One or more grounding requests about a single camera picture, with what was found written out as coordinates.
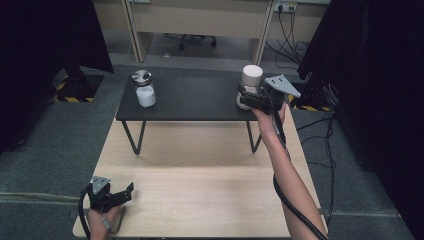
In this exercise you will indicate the beige office desk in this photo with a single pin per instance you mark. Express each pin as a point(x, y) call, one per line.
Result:
point(200, 25)

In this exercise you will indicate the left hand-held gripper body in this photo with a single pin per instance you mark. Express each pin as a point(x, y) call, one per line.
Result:
point(100, 198)

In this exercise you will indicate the white wall socket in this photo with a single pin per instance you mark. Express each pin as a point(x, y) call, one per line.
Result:
point(285, 6)

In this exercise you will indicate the person's left hand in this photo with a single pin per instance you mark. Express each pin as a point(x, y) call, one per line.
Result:
point(98, 224)

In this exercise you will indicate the white cylindrical bottle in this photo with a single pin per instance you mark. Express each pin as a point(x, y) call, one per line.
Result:
point(251, 77)

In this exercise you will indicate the person's right hand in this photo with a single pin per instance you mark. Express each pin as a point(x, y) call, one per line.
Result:
point(269, 120)

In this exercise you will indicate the black curtain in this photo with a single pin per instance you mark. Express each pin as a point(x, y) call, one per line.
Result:
point(376, 83)
point(40, 60)

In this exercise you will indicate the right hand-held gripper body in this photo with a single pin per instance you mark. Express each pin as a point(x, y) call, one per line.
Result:
point(275, 95)

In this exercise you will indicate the small white floor scrap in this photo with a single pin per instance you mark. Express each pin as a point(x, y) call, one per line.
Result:
point(166, 55)

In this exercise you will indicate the black shelf with metal legs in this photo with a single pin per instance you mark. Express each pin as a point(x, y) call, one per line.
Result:
point(195, 100)

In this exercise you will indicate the black office chair base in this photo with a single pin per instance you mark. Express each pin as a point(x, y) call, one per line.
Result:
point(197, 39)

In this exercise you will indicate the glass jar with silver lid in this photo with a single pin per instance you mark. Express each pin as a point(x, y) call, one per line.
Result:
point(145, 93)

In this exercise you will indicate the stand base with hazard tape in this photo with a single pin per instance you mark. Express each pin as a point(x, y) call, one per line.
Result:
point(310, 98)
point(78, 87)

